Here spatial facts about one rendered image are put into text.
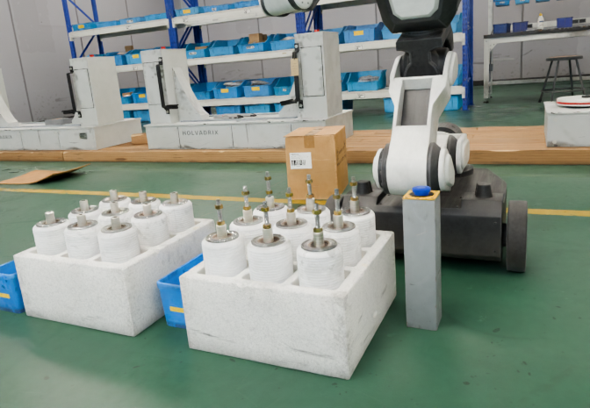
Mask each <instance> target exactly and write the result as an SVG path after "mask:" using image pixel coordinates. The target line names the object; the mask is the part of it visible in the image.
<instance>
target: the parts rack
mask: <svg viewBox="0 0 590 408"><path fill-rule="evenodd" d="M61 1H62V7H63V12H64V17H65V22H66V27H67V32H68V41H69V45H70V51H71V56H72V59H75V58H77V57H76V48H75V42H74V38H77V37H84V36H90V35H93V36H92V37H91V39H90V41H89V43H88V44H87V46H86V47H85V48H84V50H83V52H82V53H81V55H80V57H79V58H82V57H83V54H84V53H85V51H86V50H87V48H88V46H89V45H90V43H91V41H92V40H93V39H94V37H95V36H96V35H97V43H98V48H99V53H100V54H104V47H103V38H110V37H118V36H125V35H131V34H138V33H145V32H159V31H165V30H169V42H170V48H171V49H176V48H179V47H180V48H183V45H184V43H185V41H186V40H187V38H188V36H189V34H190V32H191V29H192V27H193V34H194V41H195V43H203V39H202V31H201V29H202V27H201V25H196V26H189V27H187V28H186V25H185V23H188V22H194V21H201V20H207V19H215V18H227V17H233V16H240V15H247V14H254V13H260V12H263V11H262V9H261V7H260V5H257V6H251V7H245V8H238V9H232V10H225V11H214V12H207V13H201V14H195V15H189V16H182V17H176V14H175V13H176V12H175V8H174V1H173V0H164V3H165V10H166V16H167V18H164V19H157V20H151V21H145V22H139V23H132V24H126V25H114V26H107V27H101V28H95V29H89V30H82V31H76V32H72V27H73V26H72V25H71V23H70V17H69V12H68V3H67V0H61ZM69 1H70V2H71V3H72V4H73V5H74V6H75V7H76V8H77V9H78V10H79V11H80V12H81V13H82V14H84V15H85V16H86V17H87V18H88V19H89V20H90V21H91V22H99V20H98V14H97V5H96V0H91V6H92V11H93V17H94V21H93V20H92V19H91V18H90V17H89V16H88V15H87V14H86V13H85V12H84V11H82V10H81V9H80V8H79V7H78V6H77V5H76V4H75V3H74V2H73V1H71V0H69ZM183 1H184V2H185V3H186V5H187V6H188V7H189V8H190V7H196V6H198V0H187V1H188V3H189V4H190V5H189V4H188V3H187V2H186V1H185V0H183ZM376 3H377V1H376V0H320V1H319V2H318V3H317V5H316V7H315V8H314V9H313V10H312V11H309V14H308V17H307V20H306V14H305V13H304V12H299V13H294V12H292V13H290V14H295V20H296V32H297V34H299V33H307V32H309V30H310V27H311V24H312V22H313V28H314V29H319V30H323V21H322V10H329V9H335V8H342V7H350V6H357V5H363V4H376ZM311 12H313V15H312V18H311V21H310V24H309V26H308V29H307V31H306V26H307V23H308V20H309V18H310V15H311ZM462 22H463V32H458V33H453V40H454V42H462V45H463V83H461V84H460V85H458V86H451V92H450V94H451V95H456V94H462V98H463V109H461V111H469V110H470V108H469V109H468V105H474V103H473V28H474V27H473V0H462ZM179 28H186V30H185V32H184V34H183V37H182V38H181V40H180V42H179V41H178V34H177V29H179ZM189 28H190V29H189ZM188 30H189V31H188ZM186 33H187V34H186ZM185 35H186V36H185ZM397 40H398V39H386V40H376V41H367V42H358V43H349V44H340V45H339V53H346V52H355V51H365V50H375V49H385V48H395V47H396V44H395V43H396V41H397ZM182 42H183V43H182ZM181 44H182V45H181ZM293 50H294V49H285V50H277V51H268V52H258V53H249V54H232V55H222V56H213V57H205V58H195V59H187V65H188V67H189V66H198V77H199V80H198V79H197V77H196V76H195V75H194V74H193V73H192V72H191V70H190V69H189V68H188V71H189V72H190V73H191V75H192V76H193V77H194V78H195V80H196V81H197V82H198V83H202V82H207V75H206V65H209V64H219V63H228V62H238V61H257V60H268V59H277V58H287V57H292V52H294V51H293ZM116 70H117V73H120V72H130V71H141V70H143V67H142V63H141V64H132V65H123V66H116ZM190 73H189V77H190V78H191V80H192V81H193V82H194V83H197V82H196V81H195V80H194V79H193V77H192V76H191V75H190ZM288 96H289V95H287V96H276V95H274V96H269V97H239V98H227V99H215V98H214V99H208V100H198V101H199V103H200V104H201V106H203V109H204V110H205V111H206V112H207V113H209V115H213V114H212V113H211V106H221V105H238V104H274V103H280V102H281V101H284V100H287V99H288ZM383 97H391V96H390V93H389V87H385V88H383V89H379V90H370V91H355V92H348V91H347V90H346V91H343V92H342V100H347V99H365V98H383ZM122 109H123V111H130V110H147V109H148V103H144V104H122Z"/></svg>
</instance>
